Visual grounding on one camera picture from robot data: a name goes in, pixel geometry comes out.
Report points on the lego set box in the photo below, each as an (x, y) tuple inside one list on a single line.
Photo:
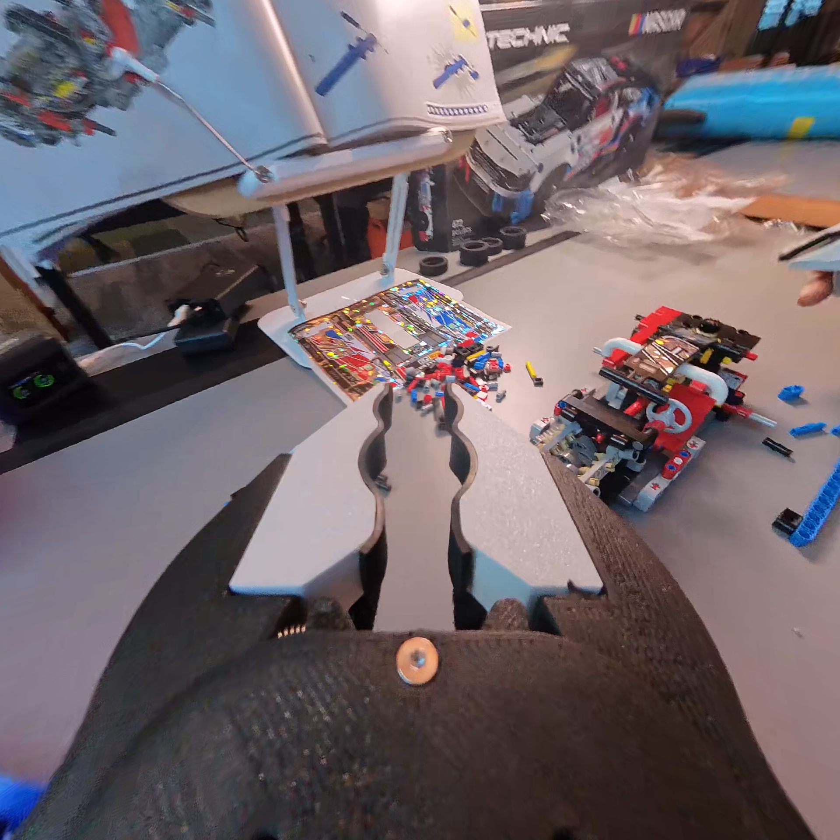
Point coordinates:
[(558, 118)]

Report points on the pile of mixed lego pieces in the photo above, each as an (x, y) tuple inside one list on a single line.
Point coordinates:
[(459, 374)]

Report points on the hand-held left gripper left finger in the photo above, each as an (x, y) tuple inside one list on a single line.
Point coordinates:
[(308, 525)]

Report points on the crumpled clear plastic bags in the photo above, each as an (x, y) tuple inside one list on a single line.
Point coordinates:
[(656, 203)]

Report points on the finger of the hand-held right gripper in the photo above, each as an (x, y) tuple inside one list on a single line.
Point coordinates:
[(823, 237), (820, 262)]

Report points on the large black power adapter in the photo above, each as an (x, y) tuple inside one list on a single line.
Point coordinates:
[(233, 285)]

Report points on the black power bank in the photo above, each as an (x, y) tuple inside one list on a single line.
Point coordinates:
[(39, 380)]

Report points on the lego instruction booklet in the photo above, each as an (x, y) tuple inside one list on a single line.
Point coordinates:
[(197, 131)]

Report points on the small black lego piece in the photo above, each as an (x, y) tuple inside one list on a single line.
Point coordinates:
[(786, 522)]

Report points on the person's right hand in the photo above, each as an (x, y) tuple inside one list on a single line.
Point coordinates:
[(817, 289)]

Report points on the small black charger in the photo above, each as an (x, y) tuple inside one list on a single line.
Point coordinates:
[(207, 336)]

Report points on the yellow lego axle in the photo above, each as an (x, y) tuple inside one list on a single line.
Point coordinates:
[(533, 373)]

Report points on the small blue lego connector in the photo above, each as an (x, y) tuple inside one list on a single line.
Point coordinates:
[(791, 393)]

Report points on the long blue lego pin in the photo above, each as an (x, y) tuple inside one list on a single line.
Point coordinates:
[(807, 430)]

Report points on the white desk stand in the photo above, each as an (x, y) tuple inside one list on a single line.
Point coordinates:
[(367, 157)]

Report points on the long blue lego beam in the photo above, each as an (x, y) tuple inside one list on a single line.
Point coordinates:
[(820, 505)]

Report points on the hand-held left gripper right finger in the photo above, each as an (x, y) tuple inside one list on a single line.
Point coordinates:
[(525, 525)]

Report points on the holographic sticker sheet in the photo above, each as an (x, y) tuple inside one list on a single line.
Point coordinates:
[(367, 341)]

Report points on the black lego tyre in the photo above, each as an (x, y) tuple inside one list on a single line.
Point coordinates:
[(434, 265), (512, 237), (493, 246), (474, 253)]

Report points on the lego car chassis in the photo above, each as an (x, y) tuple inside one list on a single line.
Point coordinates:
[(663, 394)]

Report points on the orange box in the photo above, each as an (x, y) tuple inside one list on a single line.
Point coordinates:
[(379, 226)]

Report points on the black lego pin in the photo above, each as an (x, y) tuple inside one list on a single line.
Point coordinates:
[(778, 447)]

